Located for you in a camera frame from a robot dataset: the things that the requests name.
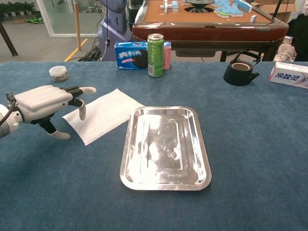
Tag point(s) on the person in black trousers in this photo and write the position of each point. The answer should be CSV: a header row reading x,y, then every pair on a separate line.
x,y
299,31

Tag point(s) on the black tripod stand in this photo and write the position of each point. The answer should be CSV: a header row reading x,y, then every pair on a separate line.
x,y
276,10

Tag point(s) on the white framed glass partition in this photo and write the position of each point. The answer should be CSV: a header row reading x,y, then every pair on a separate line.
x,y
62,16

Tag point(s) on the brown mahjong table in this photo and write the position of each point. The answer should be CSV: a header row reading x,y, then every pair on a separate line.
x,y
204,31

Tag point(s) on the green object on floor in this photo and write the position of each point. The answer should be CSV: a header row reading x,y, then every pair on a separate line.
x,y
34,19

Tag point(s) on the potted green plants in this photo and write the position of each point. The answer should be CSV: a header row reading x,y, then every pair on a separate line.
x,y
16,8

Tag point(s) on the white paper napkin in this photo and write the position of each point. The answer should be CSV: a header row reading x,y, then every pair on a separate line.
x,y
106,115

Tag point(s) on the white sneaker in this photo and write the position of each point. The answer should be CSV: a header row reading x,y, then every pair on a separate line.
x,y
285,54
288,40

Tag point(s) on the wooden pole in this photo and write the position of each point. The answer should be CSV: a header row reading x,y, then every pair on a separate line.
x,y
77,24

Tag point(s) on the green drink can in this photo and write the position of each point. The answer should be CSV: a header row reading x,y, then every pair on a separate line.
x,y
155,55

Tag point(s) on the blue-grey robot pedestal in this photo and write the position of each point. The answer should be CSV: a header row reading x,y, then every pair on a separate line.
x,y
115,31

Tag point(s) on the pink box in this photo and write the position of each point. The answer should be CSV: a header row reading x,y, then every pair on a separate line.
x,y
167,57

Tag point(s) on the black teapot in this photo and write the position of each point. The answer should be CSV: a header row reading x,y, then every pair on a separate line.
x,y
238,77

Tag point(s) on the small clear plastic jar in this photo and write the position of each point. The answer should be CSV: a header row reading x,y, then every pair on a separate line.
x,y
59,74

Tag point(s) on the blue felt table cover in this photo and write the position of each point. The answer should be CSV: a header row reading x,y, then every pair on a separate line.
x,y
48,180

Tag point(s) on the cardboard box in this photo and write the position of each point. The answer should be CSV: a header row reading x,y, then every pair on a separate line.
x,y
286,8

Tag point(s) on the pile of blue mahjong tiles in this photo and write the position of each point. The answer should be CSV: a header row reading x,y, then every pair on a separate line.
x,y
226,10

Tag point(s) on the small mahjong tile stack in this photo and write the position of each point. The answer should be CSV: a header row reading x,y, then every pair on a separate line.
x,y
174,7

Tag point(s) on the single blue mahjong tile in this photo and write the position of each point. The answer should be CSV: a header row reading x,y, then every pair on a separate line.
x,y
253,18

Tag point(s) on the blue cookie box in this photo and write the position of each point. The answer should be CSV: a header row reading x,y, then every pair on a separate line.
x,y
130,56

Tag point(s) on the stainless steel tray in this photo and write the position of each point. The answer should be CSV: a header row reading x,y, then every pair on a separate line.
x,y
166,149

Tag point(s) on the dark table leg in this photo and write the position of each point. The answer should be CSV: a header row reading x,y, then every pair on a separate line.
x,y
8,41

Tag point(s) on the white toothpaste box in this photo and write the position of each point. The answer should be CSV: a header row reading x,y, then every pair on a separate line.
x,y
288,75

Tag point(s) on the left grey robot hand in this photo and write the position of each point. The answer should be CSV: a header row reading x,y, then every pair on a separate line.
x,y
43,103

